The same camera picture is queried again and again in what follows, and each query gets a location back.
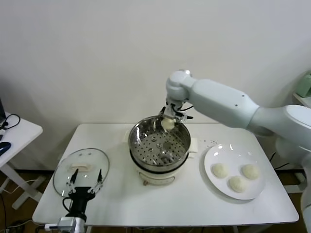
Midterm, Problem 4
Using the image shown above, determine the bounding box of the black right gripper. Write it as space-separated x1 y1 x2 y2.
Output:
159 98 190 125

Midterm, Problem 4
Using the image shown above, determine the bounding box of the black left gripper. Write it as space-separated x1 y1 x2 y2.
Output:
66 168 103 221

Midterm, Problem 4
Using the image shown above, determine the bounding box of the white steamed baozi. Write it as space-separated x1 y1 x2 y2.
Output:
212 163 229 179
228 176 249 194
242 164 260 180
161 117 175 130

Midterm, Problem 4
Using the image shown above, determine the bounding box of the steel perforated steamer basket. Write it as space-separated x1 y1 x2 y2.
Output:
121 116 199 170

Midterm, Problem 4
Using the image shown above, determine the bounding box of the glass pot lid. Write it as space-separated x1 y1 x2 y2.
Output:
52 148 110 200

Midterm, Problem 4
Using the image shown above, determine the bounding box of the white round plate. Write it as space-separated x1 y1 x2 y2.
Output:
203 143 267 201

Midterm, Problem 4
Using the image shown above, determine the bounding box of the white electric cooker base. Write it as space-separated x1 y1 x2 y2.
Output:
130 149 196 187

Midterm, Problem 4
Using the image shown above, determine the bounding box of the white side table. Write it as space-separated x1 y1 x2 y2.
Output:
0 112 44 211

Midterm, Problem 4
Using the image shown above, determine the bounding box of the blue computer mouse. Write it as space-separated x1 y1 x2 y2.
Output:
0 142 12 156

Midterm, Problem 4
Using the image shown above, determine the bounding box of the dark laptop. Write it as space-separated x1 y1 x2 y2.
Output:
0 98 7 124

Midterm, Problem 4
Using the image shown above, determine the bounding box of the white shelf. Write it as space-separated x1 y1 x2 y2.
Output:
293 93 311 107

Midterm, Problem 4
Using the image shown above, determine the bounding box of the pale green box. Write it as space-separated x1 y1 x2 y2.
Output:
296 70 311 98

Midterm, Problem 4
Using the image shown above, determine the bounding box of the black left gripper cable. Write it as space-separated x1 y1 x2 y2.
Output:
62 197 73 215

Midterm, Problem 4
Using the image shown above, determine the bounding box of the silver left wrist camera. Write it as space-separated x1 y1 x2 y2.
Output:
58 217 76 231

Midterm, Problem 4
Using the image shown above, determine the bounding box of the black headset cable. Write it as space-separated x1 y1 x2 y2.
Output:
0 114 21 133

